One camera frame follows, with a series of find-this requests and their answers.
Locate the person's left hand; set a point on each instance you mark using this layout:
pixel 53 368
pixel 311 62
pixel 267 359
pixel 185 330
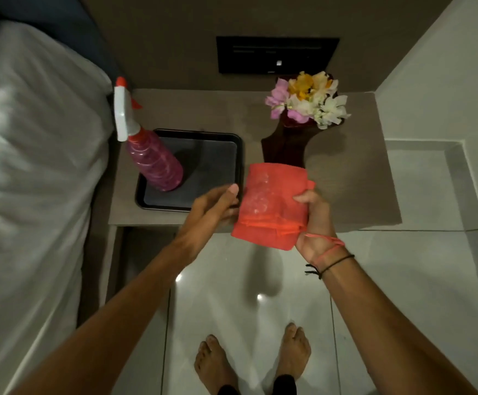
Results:
pixel 204 220

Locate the person's right hand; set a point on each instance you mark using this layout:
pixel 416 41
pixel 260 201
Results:
pixel 319 226

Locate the person's left thumb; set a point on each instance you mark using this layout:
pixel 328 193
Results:
pixel 226 194

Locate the person's right thumb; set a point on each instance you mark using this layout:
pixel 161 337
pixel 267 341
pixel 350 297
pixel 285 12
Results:
pixel 303 197

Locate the red cleaning cloth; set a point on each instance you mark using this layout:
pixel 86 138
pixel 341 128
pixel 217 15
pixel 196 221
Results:
pixel 270 201

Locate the person's right forearm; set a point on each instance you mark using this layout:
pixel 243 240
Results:
pixel 387 324

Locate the person's left forearm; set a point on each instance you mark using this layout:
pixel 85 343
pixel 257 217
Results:
pixel 111 320

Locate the black rectangular tray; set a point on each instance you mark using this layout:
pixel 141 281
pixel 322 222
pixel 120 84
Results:
pixel 214 160

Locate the dark brown vase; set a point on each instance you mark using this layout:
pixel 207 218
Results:
pixel 288 148

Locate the pink spray bottle white nozzle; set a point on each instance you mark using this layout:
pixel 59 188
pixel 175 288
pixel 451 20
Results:
pixel 152 160

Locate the bouquet of mixed flowers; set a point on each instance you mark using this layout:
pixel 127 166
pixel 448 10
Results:
pixel 309 100

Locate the person's right foot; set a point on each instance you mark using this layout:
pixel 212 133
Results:
pixel 290 353

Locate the person's foot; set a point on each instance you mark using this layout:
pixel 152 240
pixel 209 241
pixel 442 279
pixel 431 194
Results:
pixel 290 353
pixel 214 366

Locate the person's left foot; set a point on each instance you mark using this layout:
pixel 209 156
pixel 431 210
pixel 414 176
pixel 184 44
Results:
pixel 214 366

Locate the white bed duvet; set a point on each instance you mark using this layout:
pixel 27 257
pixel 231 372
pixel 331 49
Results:
pixel 29 180

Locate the dark blue headboard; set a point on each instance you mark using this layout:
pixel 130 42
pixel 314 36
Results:
pixel 74 24

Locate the black wall switch panel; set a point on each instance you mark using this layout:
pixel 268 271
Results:
pixel 278 55

